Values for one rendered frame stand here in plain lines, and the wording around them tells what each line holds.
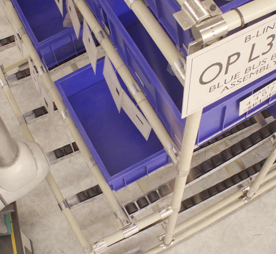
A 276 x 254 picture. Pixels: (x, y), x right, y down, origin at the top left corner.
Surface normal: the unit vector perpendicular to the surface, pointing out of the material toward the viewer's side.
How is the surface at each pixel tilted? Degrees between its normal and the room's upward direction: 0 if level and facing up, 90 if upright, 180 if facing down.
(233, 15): 9
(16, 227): 0
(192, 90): 90
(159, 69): 4
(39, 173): 60
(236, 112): 90
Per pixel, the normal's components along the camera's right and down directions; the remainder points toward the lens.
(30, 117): 0.15, -0.50
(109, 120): -0.06, -0.40
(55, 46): 0.47, 0.79
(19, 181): 0.53, 0.64
